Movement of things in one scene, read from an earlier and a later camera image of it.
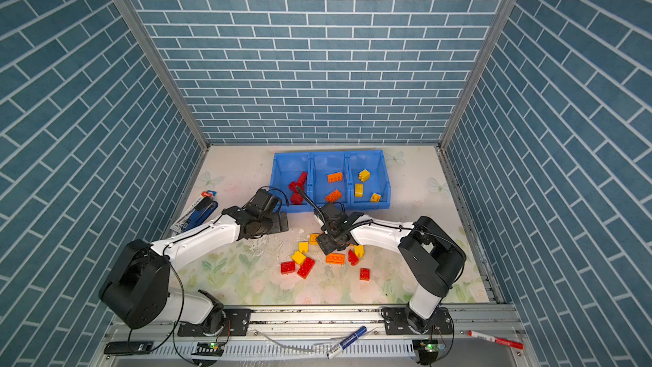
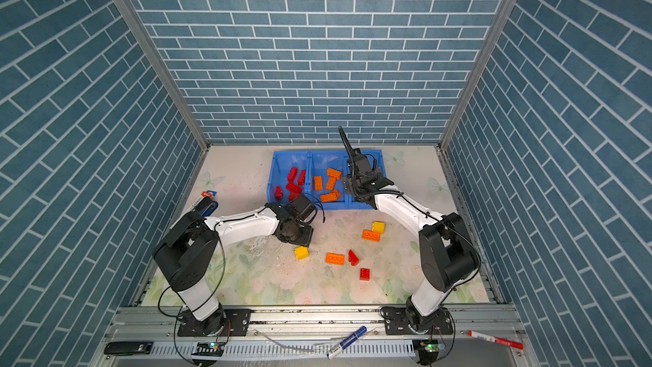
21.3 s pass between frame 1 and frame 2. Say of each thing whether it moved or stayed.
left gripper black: moved
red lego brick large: stayed
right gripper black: moved
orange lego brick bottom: moved
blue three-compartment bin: stayed
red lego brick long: moved
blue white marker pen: stayed
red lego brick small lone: stayed
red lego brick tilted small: stayed
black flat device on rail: stayed
